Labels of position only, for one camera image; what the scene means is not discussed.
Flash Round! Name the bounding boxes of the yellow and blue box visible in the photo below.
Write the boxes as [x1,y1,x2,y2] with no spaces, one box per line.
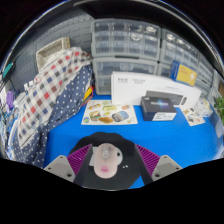
[169,60,198,87]

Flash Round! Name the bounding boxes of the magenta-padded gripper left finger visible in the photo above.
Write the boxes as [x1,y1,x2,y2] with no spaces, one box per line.
[43,143,95,186]

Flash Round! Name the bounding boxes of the beige wicker basket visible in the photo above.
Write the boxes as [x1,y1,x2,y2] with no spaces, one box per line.
[35,36,72,73]

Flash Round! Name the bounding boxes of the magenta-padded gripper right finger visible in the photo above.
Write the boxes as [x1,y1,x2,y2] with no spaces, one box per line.
[134,143,184,186]

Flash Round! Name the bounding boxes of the purple bag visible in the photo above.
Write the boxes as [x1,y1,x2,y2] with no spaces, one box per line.
[5,90,16,110]

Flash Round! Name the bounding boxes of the white keyboard packaging box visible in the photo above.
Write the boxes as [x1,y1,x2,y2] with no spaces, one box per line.
[110,70,203,108]

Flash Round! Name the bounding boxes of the navy polka dot cloth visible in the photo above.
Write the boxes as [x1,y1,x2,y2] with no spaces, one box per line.
[11,64,94,169]

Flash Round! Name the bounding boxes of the pink beige computer mouse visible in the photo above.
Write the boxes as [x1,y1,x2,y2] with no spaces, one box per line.
[93,143,123,180]

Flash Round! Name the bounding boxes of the small black product box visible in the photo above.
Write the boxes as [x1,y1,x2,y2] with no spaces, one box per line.
[139,95,178,122]

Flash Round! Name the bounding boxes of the yellow orange tool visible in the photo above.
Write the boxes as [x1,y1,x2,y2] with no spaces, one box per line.
[82,85,95,103]

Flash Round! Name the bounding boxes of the teal handled tool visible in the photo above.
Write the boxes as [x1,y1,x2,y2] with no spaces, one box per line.
[1,61,15,78]

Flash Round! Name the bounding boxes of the red blue checked cloth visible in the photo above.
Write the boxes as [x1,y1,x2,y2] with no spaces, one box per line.
[16,46,93,148]

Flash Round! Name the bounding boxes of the sticker sheet with food pictures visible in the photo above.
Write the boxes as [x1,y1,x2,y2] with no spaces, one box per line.
[80,99,139,126]

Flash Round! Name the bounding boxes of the white tissue box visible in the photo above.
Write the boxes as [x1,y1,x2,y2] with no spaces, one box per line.
[194,97,213,118]

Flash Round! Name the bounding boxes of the green leafy plant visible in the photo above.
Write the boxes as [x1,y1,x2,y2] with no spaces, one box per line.
[213,95,224,124]

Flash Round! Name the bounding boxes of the black mouse pad with eyes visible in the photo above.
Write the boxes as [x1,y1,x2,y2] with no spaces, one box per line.
[68,132,144,190]

